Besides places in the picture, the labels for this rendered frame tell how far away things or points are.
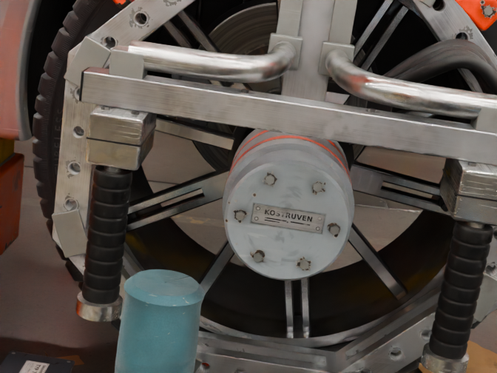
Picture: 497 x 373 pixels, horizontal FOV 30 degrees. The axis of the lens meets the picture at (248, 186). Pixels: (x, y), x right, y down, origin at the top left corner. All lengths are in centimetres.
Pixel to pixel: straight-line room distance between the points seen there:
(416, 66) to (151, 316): 38
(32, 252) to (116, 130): 224
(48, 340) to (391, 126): 177
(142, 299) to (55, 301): 175
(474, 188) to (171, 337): 37
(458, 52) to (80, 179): 46
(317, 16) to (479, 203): 30
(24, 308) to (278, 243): 180
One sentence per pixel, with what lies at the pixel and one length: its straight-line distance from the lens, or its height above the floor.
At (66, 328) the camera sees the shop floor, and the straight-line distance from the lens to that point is 259.
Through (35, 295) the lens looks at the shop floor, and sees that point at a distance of 277.
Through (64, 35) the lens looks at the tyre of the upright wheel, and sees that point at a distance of 116.
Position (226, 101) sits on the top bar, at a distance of 86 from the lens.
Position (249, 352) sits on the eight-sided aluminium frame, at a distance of 120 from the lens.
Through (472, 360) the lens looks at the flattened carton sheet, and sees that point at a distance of 278.
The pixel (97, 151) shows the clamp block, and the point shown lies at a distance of 86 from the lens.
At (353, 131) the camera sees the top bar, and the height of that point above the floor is 96.
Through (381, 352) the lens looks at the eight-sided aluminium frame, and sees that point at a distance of 115.
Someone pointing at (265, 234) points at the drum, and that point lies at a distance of 94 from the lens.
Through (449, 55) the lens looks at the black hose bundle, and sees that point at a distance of 93.
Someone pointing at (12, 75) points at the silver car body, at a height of 85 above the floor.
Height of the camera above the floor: 114
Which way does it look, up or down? 16 degrees down
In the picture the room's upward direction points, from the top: 8 degrees clockwise
